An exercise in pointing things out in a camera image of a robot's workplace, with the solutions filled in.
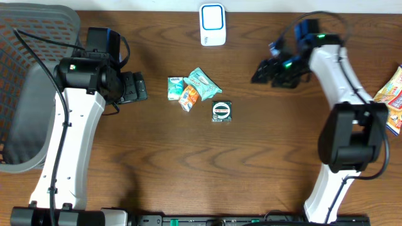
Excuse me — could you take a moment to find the yellow snack bag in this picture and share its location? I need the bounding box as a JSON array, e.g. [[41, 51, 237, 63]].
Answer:
[[373, 65, 401, 136]]

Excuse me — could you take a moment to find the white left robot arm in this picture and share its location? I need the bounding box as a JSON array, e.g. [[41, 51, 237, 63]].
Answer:
[[10, 27, 148, 226]]

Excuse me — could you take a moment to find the white barcode scanner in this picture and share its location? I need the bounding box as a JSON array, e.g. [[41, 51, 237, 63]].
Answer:
[[198, 3, 226, 46]]

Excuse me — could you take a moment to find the orange snack packet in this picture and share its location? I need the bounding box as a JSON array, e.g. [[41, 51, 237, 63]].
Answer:
[[178, 85, 199, 112]]

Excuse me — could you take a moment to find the grey plastic mesh basket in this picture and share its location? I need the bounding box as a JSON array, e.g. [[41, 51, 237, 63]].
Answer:
[[1, 3, 80, 173]]

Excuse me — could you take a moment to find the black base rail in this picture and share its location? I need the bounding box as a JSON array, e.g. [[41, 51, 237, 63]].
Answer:
[[134, 214, 371, 226]]

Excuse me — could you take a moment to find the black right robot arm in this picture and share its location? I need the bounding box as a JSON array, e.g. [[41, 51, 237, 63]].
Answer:
[[267, 15, 389, 225]]

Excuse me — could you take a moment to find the teal wet wipes pack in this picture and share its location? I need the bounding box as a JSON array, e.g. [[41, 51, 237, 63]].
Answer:
[[184, 67, 222, 101]]

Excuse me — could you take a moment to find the teal tissue pack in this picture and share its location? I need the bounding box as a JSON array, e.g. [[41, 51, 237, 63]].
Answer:
[[167, 77, 184, 100]]

